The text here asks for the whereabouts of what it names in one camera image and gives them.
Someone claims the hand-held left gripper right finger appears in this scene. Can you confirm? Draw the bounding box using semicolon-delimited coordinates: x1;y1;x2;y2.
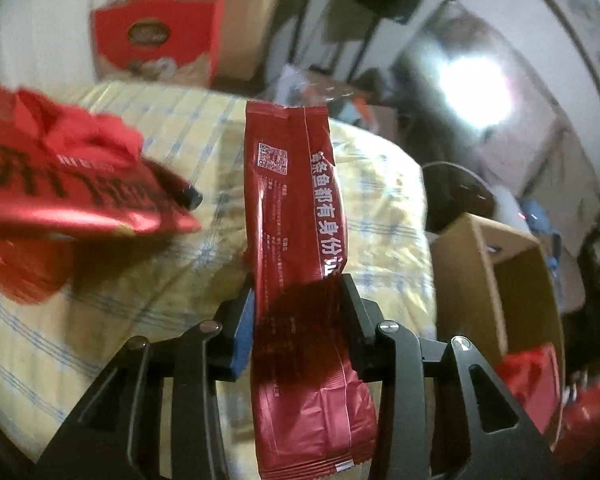
340;274;563;480

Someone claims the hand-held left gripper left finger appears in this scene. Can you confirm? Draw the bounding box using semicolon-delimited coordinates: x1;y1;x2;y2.
35;287;256;480

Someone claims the cardboard box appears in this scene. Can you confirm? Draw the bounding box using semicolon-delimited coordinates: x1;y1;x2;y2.
429;212;567;441

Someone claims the long red foil packet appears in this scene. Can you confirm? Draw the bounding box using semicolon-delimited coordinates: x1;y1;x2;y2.
244;101;379;480

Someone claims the red square gift box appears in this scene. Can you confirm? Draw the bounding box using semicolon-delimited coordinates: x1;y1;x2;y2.
495;345;563;426

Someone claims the red tote bag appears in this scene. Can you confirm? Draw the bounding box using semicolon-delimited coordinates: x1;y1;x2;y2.
0;82;203;241

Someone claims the yellow checked cloth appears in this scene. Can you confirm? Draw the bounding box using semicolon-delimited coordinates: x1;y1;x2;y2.
0;80;438;480

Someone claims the small dark object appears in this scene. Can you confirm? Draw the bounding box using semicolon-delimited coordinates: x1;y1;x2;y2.
145;159;204;212

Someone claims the black round appliance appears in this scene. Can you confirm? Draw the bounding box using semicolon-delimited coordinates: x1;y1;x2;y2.
422;160;496;233

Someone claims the carton of assorted clutter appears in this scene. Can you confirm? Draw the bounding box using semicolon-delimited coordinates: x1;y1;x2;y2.
275;65;396;131

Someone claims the bright portable lamp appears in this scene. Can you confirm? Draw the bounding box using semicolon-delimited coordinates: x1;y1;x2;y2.
437;57;513;131

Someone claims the brown carton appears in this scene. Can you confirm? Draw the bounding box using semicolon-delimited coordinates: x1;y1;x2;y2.
215;0;283;83

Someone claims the red carton with oval label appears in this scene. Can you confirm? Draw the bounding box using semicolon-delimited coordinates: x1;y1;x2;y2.
92;0;226;88

